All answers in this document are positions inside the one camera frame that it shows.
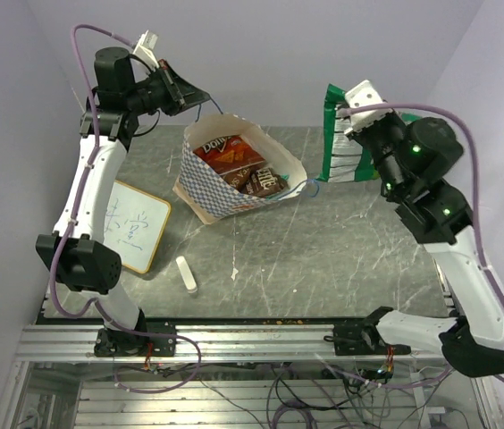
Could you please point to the white marker eraser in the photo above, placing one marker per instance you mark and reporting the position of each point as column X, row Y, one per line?
column 187, row 275

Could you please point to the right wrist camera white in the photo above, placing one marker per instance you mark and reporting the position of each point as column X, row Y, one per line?
column 363, row 106

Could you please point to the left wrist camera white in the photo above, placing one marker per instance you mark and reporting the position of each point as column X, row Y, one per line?
column 144, row 47

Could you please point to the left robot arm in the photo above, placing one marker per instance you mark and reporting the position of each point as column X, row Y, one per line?
column 130, row 83

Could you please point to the aluminium rail frame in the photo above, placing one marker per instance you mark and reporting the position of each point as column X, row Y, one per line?
column 237, row 374

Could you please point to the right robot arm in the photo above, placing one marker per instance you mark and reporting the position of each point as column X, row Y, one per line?
column 412, row 160

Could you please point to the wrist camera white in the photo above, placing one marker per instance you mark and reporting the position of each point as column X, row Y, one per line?
column 144, row 47
column 363, row 106

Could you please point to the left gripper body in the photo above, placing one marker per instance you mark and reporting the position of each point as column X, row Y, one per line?
column 156, row 93

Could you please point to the red Doritos chip bag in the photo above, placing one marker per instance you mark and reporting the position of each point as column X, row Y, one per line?
column 228, row 154

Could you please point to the small whiteboard orange frame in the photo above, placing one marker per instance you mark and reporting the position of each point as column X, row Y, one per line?
column 134, row 225

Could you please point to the checkered paper bag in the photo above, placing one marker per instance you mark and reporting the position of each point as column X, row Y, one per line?
column 205, row 191

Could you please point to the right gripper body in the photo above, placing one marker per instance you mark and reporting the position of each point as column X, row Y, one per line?
column 381, row 138

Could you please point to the brown sea salt chip bag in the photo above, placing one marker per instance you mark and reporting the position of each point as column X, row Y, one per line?
column 238, row 178

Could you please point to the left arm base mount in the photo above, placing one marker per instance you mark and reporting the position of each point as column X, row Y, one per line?
column 160, row 342

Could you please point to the dark brown snack bag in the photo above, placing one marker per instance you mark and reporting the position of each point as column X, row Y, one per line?
column 263, row 183

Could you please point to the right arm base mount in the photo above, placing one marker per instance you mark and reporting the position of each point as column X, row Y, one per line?
column 359, row 339

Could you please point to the green snack bag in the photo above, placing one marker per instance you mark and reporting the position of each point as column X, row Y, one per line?
column 344, row 159

